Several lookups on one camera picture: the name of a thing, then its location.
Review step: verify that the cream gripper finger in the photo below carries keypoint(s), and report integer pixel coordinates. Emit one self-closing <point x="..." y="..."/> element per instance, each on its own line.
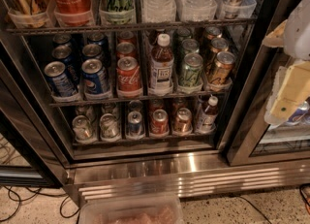
<point x="291" y="87"/>
<point x="275" y="39"/>

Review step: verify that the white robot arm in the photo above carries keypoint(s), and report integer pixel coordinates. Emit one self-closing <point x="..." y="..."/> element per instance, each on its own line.
<point x="297" y="33"/>

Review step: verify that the blue can right compartment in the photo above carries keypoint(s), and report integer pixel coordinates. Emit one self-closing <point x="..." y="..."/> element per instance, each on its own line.
<point x="300" y="112"/>

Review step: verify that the front gold can middle shelf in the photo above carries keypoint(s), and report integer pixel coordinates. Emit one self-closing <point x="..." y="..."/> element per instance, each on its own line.
<point x="220" y="70"/>

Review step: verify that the small tea bottle bottom shelf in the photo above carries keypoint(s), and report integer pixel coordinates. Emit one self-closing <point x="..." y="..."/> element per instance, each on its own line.
<point x="206" y="115"/>

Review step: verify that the front green LaCroix can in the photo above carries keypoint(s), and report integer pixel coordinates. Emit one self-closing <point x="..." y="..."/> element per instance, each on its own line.
<point x="190" y="77"/>

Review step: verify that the brown tea bottle middle shelf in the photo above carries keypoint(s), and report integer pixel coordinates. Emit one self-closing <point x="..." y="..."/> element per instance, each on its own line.
<point x="161" y="63"/>

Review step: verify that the red can bottom shelf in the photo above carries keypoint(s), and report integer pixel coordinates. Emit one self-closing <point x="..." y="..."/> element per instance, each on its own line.
<point x="159" y="123"/>

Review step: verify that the front Coca-Cola can middle shelf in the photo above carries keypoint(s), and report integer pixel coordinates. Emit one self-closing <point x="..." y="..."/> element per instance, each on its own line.
<point x="128" y="77"/>

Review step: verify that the blue silver can bottom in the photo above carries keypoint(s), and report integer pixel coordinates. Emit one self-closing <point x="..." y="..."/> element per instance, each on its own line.
<point x="135" y="124"/>

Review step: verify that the stainless steel fridge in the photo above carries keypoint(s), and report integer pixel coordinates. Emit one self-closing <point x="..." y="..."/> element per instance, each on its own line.
<point x="242" y="152"/>

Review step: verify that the silver can bottom far left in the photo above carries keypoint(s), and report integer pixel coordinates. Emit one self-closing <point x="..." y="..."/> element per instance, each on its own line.
<point x="83" y="129"/>

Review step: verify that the front Pepsi can far left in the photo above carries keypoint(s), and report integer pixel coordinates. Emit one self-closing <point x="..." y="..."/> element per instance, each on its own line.
<point x="59" y="80"/>

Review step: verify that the clear plastic bin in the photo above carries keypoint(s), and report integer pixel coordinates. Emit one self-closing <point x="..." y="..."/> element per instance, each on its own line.
<point x="157" y="208"/>

